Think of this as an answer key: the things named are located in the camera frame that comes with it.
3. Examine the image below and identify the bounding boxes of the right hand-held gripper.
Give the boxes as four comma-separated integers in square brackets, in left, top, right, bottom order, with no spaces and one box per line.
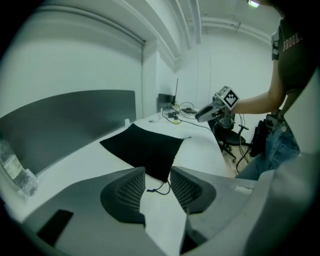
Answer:
[194,85,240,129]

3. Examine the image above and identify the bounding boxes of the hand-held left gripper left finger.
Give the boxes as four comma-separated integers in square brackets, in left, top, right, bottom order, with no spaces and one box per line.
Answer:
[21,166,166,256]

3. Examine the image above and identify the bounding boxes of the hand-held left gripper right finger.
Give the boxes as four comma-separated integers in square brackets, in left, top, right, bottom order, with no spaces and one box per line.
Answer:
[169,166,258,256]

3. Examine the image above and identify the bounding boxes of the black cloth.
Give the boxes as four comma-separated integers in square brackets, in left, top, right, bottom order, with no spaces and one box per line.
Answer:
[99,123,193,195]

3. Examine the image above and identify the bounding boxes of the person's right forearm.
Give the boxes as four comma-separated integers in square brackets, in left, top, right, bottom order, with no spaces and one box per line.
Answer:
[231,88,288,116]

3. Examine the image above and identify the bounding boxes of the black mesh office chair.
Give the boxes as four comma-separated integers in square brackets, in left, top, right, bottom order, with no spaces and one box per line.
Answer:
[209,117,252,163]

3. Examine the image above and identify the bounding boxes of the black computer monitor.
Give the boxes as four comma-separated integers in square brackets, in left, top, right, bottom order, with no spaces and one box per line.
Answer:
[172,78,180,108]

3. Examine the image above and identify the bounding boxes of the black waist pouch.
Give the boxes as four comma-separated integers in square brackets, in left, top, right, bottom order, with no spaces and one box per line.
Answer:
[249,119,268,158]

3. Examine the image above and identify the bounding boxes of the person's blue jeans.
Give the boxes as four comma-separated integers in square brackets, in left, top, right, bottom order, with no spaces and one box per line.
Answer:
[234,117,302,181]

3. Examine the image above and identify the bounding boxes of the dark grey desk divider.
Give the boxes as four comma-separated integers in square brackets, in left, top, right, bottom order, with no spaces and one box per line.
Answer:
[0,89,137,176]

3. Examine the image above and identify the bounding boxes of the person's black t-shirt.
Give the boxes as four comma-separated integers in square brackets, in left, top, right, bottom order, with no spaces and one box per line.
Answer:
[271,0,320,96]

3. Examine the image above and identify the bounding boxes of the clear plastic water bottle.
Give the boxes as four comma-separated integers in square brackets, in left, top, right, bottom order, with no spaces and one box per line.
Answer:
[0,137,39,197]

